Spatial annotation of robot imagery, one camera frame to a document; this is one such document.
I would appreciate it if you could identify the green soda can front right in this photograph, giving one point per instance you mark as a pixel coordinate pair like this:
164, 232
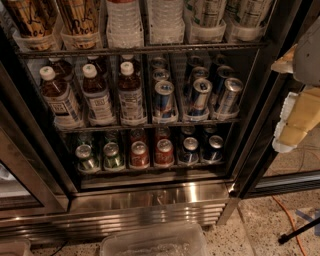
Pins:
113, 159

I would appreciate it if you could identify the tea bottle front middle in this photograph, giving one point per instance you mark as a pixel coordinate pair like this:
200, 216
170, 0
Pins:
97, 95

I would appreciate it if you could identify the la croix can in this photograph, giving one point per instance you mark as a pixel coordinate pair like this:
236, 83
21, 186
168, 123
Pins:
80, 24
35, 20

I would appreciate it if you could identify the red bull can front middle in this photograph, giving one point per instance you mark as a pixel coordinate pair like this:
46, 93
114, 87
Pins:
196, 103

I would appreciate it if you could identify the blue pepsi can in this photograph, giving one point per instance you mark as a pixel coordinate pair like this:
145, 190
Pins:
189, 152
213, 149

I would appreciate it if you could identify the tea bottle front right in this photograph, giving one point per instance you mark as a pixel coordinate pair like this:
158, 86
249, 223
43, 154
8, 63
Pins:
130, 95

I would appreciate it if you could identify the la croix can right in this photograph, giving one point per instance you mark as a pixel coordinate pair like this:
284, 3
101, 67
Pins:
80, 24

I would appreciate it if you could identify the silver red bull can right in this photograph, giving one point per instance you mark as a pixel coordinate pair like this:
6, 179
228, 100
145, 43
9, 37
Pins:
226, 103

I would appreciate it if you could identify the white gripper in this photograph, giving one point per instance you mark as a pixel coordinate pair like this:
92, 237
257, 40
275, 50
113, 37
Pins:
309, 61

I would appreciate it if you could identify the tea bottle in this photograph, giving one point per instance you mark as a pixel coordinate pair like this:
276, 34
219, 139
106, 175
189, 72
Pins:
130, 95
97, 95
61, 99

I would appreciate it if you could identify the white green can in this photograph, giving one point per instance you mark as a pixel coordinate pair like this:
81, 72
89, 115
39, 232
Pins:
204, 20
246, 20

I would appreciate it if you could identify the water bottle right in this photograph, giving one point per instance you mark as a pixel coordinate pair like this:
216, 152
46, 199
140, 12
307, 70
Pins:
166, 24

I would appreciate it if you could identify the white green can right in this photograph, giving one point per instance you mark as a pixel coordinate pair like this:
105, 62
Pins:
246, 20

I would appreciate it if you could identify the red bull can front left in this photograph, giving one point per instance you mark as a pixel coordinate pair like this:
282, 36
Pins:
164, 105

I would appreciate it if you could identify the blue pepsi can front right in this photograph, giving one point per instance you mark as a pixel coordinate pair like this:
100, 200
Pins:
213, 149

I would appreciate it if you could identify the green soda can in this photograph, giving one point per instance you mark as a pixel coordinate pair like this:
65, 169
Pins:
87, 160
113, 159

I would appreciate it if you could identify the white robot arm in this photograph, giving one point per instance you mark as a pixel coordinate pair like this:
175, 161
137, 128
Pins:
306, 63

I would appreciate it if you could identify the black stand leg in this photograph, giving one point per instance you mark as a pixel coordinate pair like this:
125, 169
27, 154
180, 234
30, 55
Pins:
286, 237

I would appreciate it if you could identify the la croix can left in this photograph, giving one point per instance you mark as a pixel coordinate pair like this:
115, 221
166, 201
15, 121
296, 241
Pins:
35, 20

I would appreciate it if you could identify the blue pepsi can front left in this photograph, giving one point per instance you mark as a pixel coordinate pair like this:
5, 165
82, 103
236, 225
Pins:
189, 152

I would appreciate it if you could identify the clear plastic bin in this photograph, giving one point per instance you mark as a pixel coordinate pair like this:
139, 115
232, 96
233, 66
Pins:
177, 239

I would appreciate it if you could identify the water bottle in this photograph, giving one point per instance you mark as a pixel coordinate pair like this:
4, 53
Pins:
166, 24
124, 25

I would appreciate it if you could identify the stainless steel fridge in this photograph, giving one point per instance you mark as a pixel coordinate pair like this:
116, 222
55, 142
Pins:
61, 203

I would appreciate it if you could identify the red coke can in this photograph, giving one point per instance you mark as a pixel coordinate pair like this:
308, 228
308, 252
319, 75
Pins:
139, 155
164, 153

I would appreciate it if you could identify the tea bottle front left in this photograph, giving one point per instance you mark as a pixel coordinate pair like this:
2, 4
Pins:
61, 99

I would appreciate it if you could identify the green soda can front left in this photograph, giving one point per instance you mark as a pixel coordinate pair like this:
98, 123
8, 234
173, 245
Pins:
87, 160

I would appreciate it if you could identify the white green can left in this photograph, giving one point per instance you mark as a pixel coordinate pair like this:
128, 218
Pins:
204, 20

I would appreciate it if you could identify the water bottle left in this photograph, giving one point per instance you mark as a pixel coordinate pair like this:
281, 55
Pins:
124, 25

